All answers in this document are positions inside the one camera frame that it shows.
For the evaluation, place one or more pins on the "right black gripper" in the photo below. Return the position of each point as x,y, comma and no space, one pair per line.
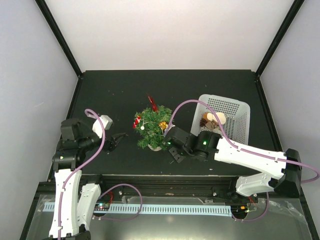
178,158

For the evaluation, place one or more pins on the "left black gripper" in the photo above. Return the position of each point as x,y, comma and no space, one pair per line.
110,145

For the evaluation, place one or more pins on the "red bell ornament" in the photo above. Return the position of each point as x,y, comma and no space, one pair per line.
137,120

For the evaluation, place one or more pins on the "white bulb string lights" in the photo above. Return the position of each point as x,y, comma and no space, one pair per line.
151,129

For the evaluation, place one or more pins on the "small green christmas tree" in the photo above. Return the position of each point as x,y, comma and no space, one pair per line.
156,143

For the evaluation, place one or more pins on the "red star tree topper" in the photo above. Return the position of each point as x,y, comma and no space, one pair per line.
154,106

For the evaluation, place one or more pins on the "white plastic basket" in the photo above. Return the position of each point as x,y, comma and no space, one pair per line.
237,113

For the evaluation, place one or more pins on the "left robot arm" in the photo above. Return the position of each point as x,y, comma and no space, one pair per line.
74,204

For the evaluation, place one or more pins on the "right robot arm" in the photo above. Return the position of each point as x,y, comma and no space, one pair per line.
276,171

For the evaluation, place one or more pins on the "pine cone ornament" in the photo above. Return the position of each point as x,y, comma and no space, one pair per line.
203,122

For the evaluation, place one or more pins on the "burlap lace bow ornament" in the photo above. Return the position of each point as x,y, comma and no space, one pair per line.
212,126

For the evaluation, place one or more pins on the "wooden snowman ornament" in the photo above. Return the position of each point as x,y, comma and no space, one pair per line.
210,117

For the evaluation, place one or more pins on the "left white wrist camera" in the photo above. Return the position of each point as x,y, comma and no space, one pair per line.
106,122

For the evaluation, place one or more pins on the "light blue cable duct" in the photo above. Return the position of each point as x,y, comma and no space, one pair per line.
163,209

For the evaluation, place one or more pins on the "left black frame post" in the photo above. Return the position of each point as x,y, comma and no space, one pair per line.
48,16

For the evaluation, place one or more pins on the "black frame post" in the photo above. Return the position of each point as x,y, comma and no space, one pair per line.
285,25
48,16

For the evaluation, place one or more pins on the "right black frame post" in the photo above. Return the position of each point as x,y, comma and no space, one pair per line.
285,25

